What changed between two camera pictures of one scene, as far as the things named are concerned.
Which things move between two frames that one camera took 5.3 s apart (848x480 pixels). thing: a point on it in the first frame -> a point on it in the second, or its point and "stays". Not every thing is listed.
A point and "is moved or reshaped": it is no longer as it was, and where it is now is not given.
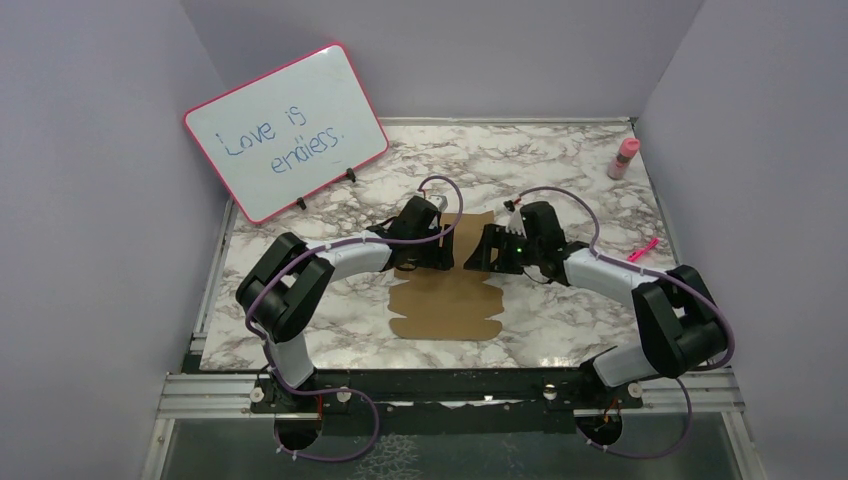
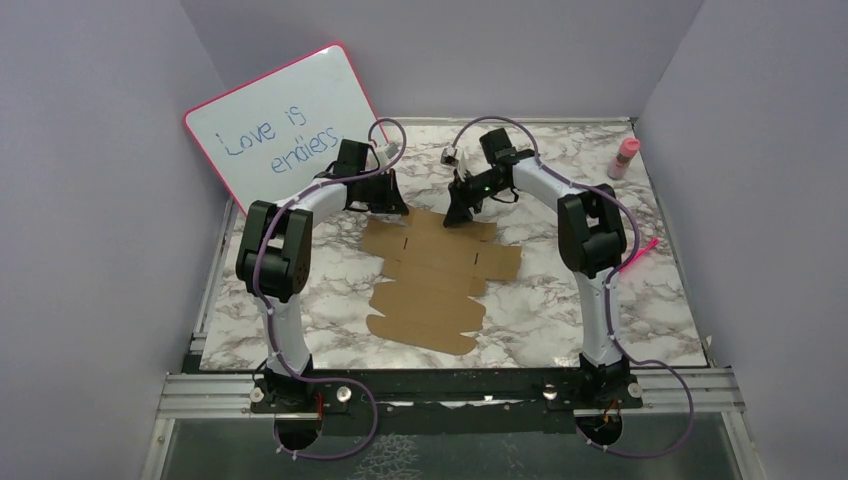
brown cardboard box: (450, 304) is moved or reshaped
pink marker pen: (638, 254) stays
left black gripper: (440, 259) -> (391, 201)
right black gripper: (493, 235) -> (461, 201)
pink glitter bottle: (619, 165) stays
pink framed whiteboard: (285, 134) stays
